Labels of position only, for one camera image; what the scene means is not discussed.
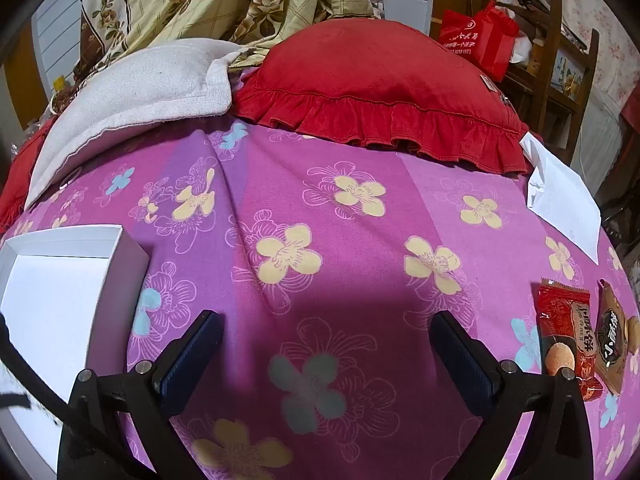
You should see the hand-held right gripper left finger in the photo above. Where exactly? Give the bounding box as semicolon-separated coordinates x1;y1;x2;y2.
57;310;224;480

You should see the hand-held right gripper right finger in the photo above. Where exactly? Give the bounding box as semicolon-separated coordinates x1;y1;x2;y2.
430;310;593;480

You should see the white cardboard box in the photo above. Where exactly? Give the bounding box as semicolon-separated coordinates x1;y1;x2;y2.
0;225;150;480

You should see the red snack packet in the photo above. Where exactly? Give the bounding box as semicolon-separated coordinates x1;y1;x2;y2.
537;278;603;403

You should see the pink floral bedsheet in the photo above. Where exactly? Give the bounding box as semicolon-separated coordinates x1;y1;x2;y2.
0;110;640;480

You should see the brown snack packet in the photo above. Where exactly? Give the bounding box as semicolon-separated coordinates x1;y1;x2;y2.
595;280;640;395

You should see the white paper envelope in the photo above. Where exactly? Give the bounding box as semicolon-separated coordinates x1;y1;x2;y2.
520;132;603;263

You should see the plain red pillow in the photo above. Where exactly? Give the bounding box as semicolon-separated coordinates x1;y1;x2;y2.
0;120;51;233

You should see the white cloth pillow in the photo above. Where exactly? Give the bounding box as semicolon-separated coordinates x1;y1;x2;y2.
25;44;246;211

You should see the red ruffled pillow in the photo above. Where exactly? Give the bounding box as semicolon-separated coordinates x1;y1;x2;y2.
232;19;531;177

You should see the wooden chair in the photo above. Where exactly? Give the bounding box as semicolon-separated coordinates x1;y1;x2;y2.
495;0;601;161

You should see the brown wooden door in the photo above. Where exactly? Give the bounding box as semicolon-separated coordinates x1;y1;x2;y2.
17;25;53;128

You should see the red shopping bag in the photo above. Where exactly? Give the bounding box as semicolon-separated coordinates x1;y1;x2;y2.
439;1;521;81

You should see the beige floral quilt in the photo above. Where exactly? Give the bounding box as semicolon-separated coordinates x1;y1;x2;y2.
75;0;381;71

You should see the pink floral curtain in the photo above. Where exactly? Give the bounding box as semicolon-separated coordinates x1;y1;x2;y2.
555;0;640;111

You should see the black cable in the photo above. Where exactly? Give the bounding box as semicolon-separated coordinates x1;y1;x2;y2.
0;312;91;441

